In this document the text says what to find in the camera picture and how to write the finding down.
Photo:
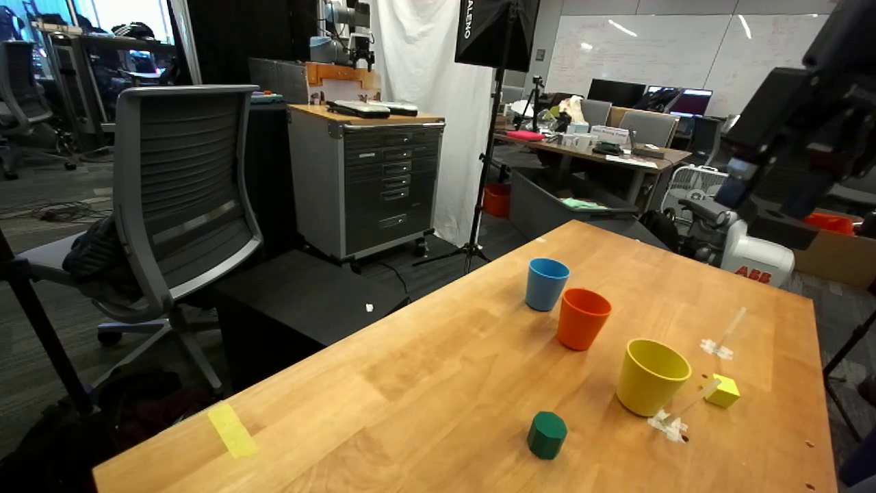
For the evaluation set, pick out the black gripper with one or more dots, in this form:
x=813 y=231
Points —
x=773 y=113

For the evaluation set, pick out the orange plastic cup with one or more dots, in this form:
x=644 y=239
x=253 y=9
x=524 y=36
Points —
x=580 y=325

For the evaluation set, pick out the yellow plastic cup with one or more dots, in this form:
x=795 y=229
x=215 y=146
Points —
x=644 y=386

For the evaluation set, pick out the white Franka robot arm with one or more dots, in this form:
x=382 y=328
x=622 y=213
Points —
x=837 y=83

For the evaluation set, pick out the white ABB robot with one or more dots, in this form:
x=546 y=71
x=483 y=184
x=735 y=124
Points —
x=754 y=255

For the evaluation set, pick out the dark computer monitor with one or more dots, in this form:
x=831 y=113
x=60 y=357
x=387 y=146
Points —
x=616 y=91

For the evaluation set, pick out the brown cardboard box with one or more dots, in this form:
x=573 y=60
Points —
x=837 y=261

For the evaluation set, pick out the cluttered wooden office desk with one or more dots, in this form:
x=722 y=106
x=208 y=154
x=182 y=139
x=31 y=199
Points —
x=592 y=154

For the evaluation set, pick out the white plastic piece with stick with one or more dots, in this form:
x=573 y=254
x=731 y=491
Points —
x=717 y=350

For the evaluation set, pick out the yellow cube block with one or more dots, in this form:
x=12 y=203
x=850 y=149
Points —
x=721 y=392

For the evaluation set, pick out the blue plastic cup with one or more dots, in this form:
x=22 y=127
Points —
x=543 y=290

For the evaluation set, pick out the black light stand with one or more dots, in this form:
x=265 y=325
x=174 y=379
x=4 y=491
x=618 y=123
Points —
x=488 y=165

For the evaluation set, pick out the red bin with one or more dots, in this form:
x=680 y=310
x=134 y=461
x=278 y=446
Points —
x=495 y=199

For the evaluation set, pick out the black softbox light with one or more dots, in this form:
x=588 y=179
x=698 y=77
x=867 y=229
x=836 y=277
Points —
x=494 y=31

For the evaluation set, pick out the white plastic jack piece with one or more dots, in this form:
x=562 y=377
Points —
x=665 y=427

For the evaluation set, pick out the white hanging curtain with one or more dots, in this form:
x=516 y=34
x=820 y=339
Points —
x=427 y=65

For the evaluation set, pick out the green cylinder block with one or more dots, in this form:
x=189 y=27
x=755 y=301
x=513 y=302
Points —
x=546 y=440

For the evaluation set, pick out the grey drawer cabinet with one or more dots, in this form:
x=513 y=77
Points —
x=364 y=183

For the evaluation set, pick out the black keyboard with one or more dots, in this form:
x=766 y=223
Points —
x=358 y=108

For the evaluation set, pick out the black hanging curtain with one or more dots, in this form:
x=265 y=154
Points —
x=249 y=36

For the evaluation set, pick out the grey mesh office chair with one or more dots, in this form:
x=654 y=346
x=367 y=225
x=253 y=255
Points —
x=182 y=183

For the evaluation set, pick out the dark bag on chair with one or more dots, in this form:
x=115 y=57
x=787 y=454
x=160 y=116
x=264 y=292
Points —
x=97 y=255

